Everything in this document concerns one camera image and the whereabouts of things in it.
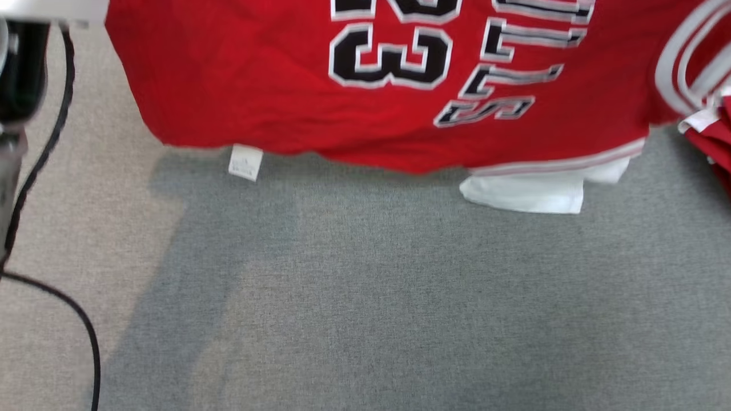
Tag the red basketball jersey with lettering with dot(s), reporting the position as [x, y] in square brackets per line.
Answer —
[257, 74]

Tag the red shorts white trim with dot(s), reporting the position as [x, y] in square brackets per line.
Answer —
[717, 142]

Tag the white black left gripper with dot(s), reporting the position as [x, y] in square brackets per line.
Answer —
[51, 8]

